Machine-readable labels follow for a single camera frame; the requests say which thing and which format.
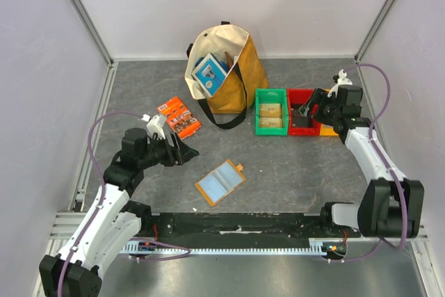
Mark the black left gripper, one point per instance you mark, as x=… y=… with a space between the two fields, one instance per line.
x=180 y=153

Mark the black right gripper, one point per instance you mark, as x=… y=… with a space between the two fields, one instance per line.
x=319 y=108

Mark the mustard leather card holder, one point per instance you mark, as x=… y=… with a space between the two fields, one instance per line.
x=220 y=182

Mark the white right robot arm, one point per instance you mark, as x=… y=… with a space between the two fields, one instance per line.
x=392 y=203

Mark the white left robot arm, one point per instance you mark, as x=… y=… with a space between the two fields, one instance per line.
x=79 y=267

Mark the black VIP card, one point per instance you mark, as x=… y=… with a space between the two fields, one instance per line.
x=298 y=120

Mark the gold VIP card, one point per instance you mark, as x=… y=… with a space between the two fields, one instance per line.
x=270 y=122

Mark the yellow plastic bin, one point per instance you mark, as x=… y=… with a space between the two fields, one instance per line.
x=328 y=131

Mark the orange screw assortment box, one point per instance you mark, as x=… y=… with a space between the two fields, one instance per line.
x=179 y=118

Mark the red plastic bin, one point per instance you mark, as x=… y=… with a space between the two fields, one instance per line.
x=300 y=96

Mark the blue razor package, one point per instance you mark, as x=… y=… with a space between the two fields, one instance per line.
x=210 y=73

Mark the green plastic bin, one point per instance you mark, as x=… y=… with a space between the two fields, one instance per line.
x=271 y=96

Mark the tan canvas tote bag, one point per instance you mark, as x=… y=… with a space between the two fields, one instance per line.
x=227 y=107

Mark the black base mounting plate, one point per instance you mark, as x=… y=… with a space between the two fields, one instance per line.
x=170 y=225

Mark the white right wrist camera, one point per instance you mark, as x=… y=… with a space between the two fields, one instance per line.
x=340 y=79

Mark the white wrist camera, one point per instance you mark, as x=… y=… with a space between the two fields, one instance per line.
x=155 y=125
x=340 y=79

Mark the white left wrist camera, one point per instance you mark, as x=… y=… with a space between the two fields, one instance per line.
x=155 y=125

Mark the grey slotted cable duct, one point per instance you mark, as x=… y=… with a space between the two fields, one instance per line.
x=143 y=248

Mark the aluminium corner frame post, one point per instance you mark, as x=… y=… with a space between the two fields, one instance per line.
x=376 y=25

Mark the left aluminium frame post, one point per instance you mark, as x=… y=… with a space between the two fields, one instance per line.
x=92 y=31

